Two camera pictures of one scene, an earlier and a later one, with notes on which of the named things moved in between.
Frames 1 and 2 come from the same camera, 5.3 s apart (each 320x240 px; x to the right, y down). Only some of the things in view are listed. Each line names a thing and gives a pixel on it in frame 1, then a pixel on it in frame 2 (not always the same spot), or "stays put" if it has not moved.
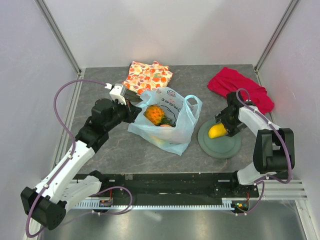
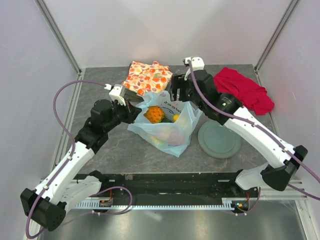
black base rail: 165,187 stays put
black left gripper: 131,115 stays put
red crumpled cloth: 229,80 stays put
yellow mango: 217,130 → 175,116
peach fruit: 166,125 → 165,134
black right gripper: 232,129 → 179,82
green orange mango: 157,140 stays put
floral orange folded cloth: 142,77 stays put
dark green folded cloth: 132,96 stays put
